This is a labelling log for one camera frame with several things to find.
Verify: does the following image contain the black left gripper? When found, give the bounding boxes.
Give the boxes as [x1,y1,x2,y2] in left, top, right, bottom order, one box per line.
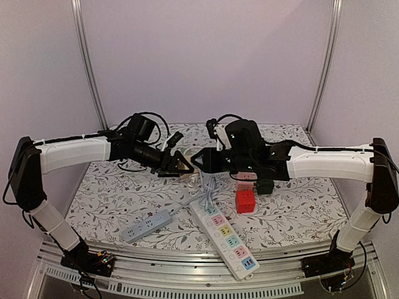
[132,140,194,178]

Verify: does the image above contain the beige cube socket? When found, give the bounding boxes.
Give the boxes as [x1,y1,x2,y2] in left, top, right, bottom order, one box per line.
[178,160,195,175]

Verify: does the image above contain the pink cube socket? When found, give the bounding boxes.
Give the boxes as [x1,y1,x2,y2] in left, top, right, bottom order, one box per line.
[236,172,257,191]

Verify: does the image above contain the red cube socket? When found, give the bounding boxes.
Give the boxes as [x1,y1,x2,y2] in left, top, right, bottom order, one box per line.
[235,191,256,214]

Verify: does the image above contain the dark green cube socket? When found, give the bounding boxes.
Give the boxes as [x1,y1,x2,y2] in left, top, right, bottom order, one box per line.
[254,179,274,195]

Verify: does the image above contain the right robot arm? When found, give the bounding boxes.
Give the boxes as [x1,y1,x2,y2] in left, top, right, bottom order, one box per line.
[191,118,398,277]

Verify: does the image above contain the pink round socket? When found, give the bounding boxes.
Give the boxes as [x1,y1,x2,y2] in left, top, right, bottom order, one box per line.
[183,146,202,156]

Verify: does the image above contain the grey-blue power strip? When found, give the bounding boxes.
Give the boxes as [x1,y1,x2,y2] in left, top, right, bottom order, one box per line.
[122,210,172,244]

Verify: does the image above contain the floral table mat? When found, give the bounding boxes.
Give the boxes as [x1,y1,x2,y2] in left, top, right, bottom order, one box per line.
[66,162,347,251]

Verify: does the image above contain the white colourful power strip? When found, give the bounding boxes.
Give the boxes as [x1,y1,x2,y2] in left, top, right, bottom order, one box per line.
[190,201,260,281]

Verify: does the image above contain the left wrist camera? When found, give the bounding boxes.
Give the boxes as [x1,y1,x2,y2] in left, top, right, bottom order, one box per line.
[161,131,183,151]

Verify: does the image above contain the bundled light cables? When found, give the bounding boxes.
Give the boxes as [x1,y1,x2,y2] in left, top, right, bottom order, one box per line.
[168,174,224,212]

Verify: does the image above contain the left aluminium frame post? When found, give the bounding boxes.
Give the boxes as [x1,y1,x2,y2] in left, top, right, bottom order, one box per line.
[71,0,108,130]

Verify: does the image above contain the aluminium frame post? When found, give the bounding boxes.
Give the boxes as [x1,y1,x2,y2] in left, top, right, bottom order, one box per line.
[305,0,343,134]
[71,0,108,130]

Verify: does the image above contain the right aluminium frame post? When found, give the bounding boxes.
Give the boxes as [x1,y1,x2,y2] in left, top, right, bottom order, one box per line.
[305,0,343,134]

